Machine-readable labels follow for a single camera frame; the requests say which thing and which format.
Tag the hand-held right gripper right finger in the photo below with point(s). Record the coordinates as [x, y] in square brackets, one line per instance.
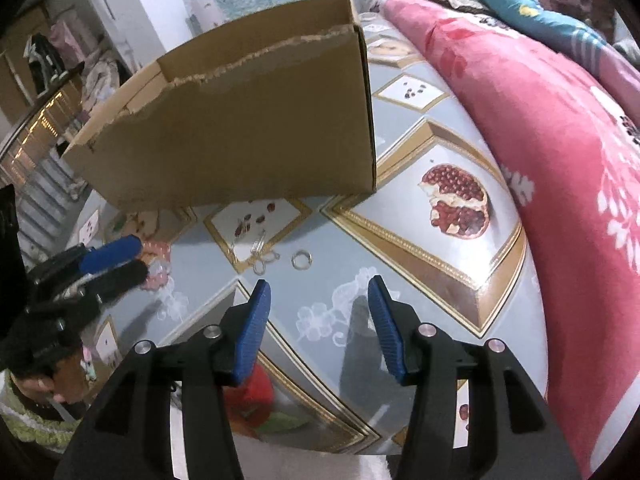
[387, 330]

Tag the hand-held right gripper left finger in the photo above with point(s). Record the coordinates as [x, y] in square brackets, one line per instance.
[252, 330]

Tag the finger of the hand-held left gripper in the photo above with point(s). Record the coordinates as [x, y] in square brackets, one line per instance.
[112, 252]
[122, 277]

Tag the small silver earrings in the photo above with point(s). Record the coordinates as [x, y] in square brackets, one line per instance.
[260, 262]

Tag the brown cardboard box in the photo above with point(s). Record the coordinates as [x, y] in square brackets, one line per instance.
[250, 135]

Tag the person's left hand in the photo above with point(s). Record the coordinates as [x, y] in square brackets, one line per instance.
[55, 385]

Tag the metal stair railing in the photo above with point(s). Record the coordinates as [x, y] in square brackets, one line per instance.
[40, 170]

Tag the pile of light clothes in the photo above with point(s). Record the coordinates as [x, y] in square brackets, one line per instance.
[105, 80]

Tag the dark hanging jacket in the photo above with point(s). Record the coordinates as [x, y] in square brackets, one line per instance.
[42, 57]

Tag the wooden cabinet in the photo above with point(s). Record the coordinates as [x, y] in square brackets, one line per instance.
[20, 60]

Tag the pink hanging garment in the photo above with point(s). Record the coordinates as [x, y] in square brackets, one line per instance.
[67, 40]

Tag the pink floral blanket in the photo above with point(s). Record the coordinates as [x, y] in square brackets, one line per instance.
[550, 185]

